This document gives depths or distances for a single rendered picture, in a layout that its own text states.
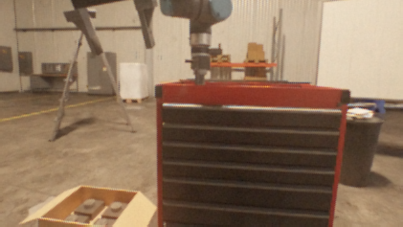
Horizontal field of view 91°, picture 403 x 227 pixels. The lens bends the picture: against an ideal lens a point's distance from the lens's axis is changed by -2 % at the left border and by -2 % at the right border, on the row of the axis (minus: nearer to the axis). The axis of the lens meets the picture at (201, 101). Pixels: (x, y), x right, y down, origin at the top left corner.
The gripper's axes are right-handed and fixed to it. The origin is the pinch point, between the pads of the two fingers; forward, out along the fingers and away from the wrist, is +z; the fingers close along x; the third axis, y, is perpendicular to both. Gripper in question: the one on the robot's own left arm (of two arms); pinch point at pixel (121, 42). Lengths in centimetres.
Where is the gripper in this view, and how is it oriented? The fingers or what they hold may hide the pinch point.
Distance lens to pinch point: 51.1
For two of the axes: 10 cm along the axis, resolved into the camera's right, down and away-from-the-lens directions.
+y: 1.0, -5.1, 8.5
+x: -9.8, 0.8, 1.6
